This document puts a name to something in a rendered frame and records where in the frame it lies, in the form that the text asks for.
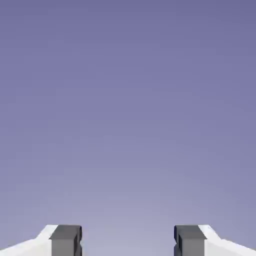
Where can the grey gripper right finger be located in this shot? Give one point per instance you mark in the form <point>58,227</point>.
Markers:
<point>191,243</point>

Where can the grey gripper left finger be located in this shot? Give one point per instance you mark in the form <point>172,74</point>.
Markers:
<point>64,243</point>

